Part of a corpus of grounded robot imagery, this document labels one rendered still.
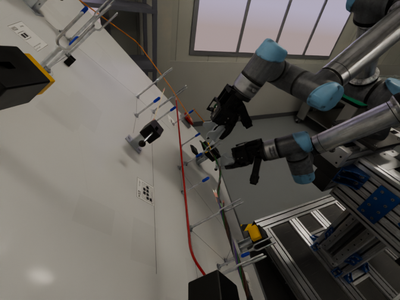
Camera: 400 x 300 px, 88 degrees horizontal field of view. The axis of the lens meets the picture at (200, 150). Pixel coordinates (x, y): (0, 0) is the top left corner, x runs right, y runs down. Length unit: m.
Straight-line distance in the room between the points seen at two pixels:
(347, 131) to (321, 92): 0.29
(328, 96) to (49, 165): 0.59
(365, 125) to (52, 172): 0.84
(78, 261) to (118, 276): 0.06
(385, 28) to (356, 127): 0.29
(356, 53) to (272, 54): 0.21
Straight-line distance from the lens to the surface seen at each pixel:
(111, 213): 0.35
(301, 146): 0.76
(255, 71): 0.62
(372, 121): 0.86
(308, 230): 1.94
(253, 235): 0.70
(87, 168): 0.36
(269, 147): 0.77
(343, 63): 0.68
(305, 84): 0.64
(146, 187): 0.44
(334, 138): 0.88
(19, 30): 0.52
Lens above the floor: 1.59
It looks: 38 degrees down
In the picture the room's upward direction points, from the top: 10 degrees clockwise
